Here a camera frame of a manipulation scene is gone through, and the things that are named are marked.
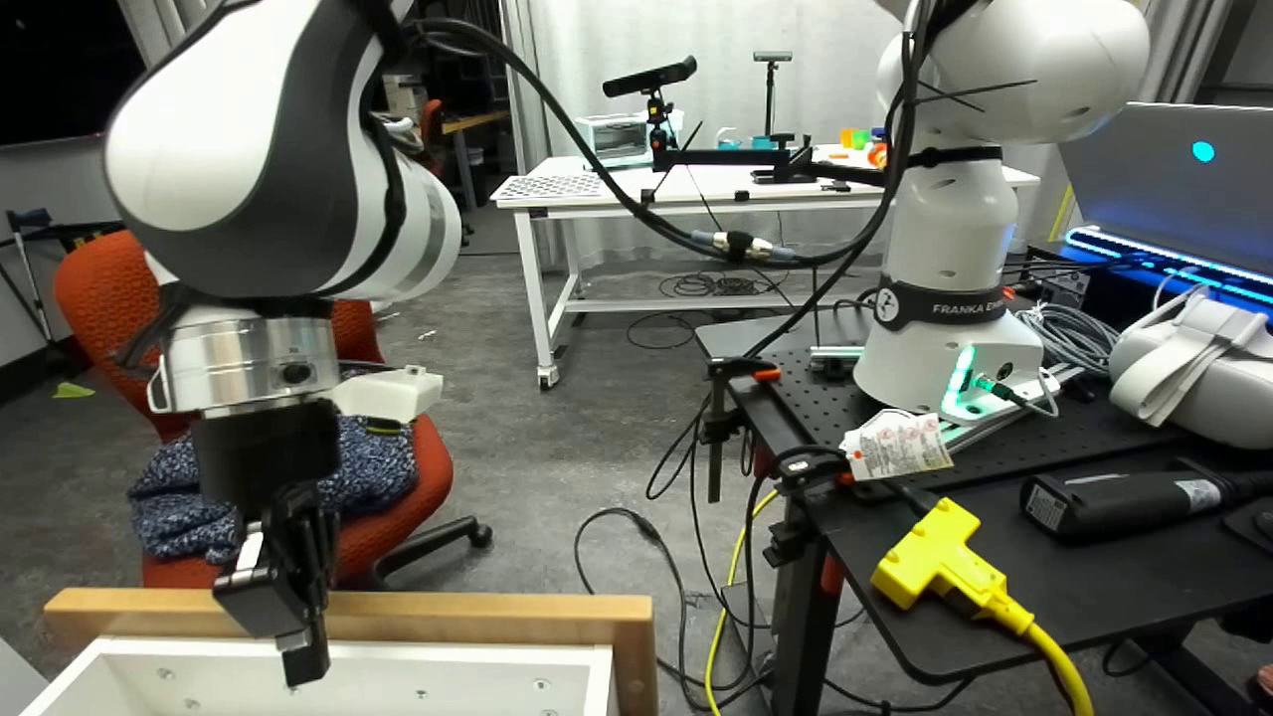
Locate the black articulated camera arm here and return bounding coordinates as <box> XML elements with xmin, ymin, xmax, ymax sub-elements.
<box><xmin>639</xmin><ymin>90</ymin><xmax>895</xmax><ymax>185</ymax></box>

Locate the thin yellow floor cable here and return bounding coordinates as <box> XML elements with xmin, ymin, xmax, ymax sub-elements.
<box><xmin>696</xmin><ymin>482</ymin><xmax>789</xmax><ymax>716</ymax></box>

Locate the black floor cable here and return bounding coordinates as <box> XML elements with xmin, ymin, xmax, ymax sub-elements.
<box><xmin>570</xmin><ymin>381</ymin><xmax>798</xmax><ymax>716</ymax></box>

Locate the grey T-shaped stand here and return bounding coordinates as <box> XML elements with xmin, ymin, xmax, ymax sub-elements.
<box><xmin>748</xmin><ymin>46</ymin><xmax>798</xmax><ymax>141</ymax></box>

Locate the black wall screen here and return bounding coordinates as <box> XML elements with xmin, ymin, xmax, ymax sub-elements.
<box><xmin>0</xmin><ymin>0</ymin><xmax>176</xmax><ymax>152</ymax></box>

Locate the small white appliance box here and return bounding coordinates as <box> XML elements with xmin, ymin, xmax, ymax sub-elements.
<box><xmin>573</xmin><ymin>111</ymin><xmax>655</xmax><ymax>176</ymax></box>

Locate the white kitchen countertop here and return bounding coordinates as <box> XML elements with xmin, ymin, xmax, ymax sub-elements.
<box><xmin>0</xmin><ymin>637</ymin><xmax>62</xmax><ymax>716</ymax></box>

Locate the black clamp orange handle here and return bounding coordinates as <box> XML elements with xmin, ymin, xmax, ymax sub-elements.
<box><xmin>696</xmin><ymin>354</ymin><xmax>789</xmax><ymax>509</ymax></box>

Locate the yellow power plug block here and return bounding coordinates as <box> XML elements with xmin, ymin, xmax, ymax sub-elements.
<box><xmin>868</xmin><ymin>494</ymin><xmax>1037</xmax><ymax>637</ymax></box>

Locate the wooden background desk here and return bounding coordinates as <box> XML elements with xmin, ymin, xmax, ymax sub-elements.
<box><xmin>432</xmin><ymin>107</ymin><xmax>514</xmax><ymax>214</ymax></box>

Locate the white crumpled packet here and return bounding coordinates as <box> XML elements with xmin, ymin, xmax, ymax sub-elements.
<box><xmin>837</xmin><ymin>407</ymin><xmax>957</xmax><ymax>485</ymax></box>

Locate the black robot table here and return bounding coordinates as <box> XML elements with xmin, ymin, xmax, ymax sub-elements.
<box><xmin>691</xmin><ymin>310</ymin><xmax>1273</xmax><ymax>716</ymax></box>

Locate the thick yellow power cable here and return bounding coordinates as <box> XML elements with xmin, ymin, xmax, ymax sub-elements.
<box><xmin>986</xmin><ymin>591</ymin><xmax>1099</xmax><ymax>716</ymax></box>

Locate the black power adapter brick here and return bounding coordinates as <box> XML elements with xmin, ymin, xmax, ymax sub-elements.
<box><xmin>1020</xmin><ymin>452</ymin><xmax>1273</xmax><ymax>546</ymax></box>

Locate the white metal table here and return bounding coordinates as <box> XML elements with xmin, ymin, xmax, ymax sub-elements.
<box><xmin>489</xmin><ymin>156</ymin><xmax>908</xmax><ymax>393</ymax></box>

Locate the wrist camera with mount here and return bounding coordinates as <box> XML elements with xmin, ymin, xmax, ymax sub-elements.
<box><xmin>330</xmin><ymin>361</ymin><xmax>448</xmax><ymax>430</ymax></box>

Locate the blue knit sweater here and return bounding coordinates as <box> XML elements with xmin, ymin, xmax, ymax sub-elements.
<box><xmin>127</xmin><ymin>408</ymin><xmax>423</xmax><ymax>568</ymax></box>

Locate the white VR headset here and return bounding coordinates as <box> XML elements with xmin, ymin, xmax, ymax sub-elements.
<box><xmin>1106</xmin><ymin>291</ymin><xmax>1273</xmax><ymax>452</ymax></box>

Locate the orange office chair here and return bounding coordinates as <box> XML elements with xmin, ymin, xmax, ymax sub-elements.
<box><xmin>50</xmin><ymin>226</ymin><xmax>497</xmax><ymax>591</ymax></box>

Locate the grey open laptop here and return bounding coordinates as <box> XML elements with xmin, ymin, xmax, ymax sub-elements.
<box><xmin>1053</xmin><ymin>99</ymin><xmax>1273</xmax><ymax>320</ymax></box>

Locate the grey coiled cable bundle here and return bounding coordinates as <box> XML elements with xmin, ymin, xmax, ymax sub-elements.
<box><xmin>1010</xmin><ymin>294</ymin><xmax>1120</xmax><ymax>388</ymax></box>

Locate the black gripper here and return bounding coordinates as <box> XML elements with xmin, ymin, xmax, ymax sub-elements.
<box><xmin>191</xmin><ymin>393</ymin><xmax>343</xmax><ymax>690</ymax></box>

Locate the black metal crutch stand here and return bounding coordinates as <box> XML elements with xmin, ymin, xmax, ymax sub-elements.
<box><xmin>0</xmin><ymin>201</ymin><xmax>143</xmax><ymax>348</ymax></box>

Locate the black stereo camera bar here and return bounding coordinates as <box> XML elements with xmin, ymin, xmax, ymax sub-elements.
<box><xmin>597</xmin><ymin>53</ymin><xmax>700</xmax><ymax>103</ymax></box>

